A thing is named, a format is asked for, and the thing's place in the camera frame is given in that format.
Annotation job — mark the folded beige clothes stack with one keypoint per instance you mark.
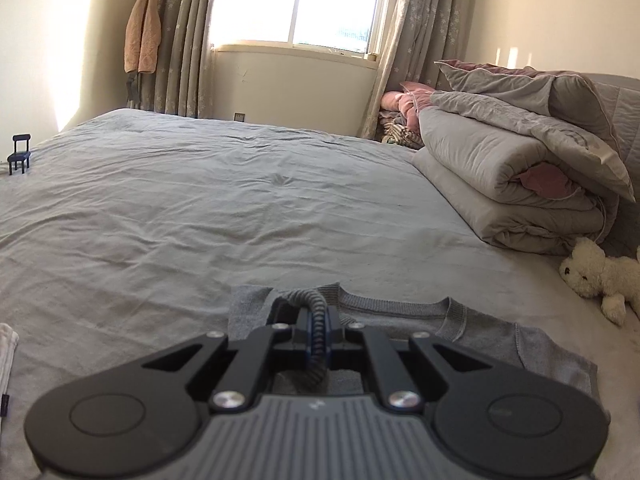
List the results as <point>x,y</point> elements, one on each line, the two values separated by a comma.
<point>8,343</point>

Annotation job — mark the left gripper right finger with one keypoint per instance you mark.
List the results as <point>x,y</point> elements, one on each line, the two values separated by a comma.
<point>423,373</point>

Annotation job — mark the small black chair stand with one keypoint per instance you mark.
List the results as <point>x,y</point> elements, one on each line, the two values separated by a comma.
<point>19,159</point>

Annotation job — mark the white plush toy dog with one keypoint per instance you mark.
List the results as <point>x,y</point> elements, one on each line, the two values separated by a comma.
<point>590,273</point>

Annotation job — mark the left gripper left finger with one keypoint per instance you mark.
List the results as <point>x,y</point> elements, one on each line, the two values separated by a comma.
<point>230,375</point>

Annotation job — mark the folded grey duvet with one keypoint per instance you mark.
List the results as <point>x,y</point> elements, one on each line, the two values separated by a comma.
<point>530,160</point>

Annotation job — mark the grey patterned left curtain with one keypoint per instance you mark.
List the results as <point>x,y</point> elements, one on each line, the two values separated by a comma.
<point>181,83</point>

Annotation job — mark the grey bed sheet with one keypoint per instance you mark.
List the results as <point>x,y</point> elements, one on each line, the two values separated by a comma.
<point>128,233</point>

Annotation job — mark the hanging peach quilted jacket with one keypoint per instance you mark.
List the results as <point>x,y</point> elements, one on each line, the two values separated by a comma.
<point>142,37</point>

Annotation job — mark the pink crumpled clothes pile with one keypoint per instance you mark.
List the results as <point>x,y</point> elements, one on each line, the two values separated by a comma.
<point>398,117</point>

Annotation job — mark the grey patterned right curtain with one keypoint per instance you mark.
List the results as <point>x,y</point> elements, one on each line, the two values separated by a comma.
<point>419,33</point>

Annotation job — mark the grey patterned curtain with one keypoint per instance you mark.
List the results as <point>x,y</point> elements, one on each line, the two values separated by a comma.
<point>419,33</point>
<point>181,83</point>

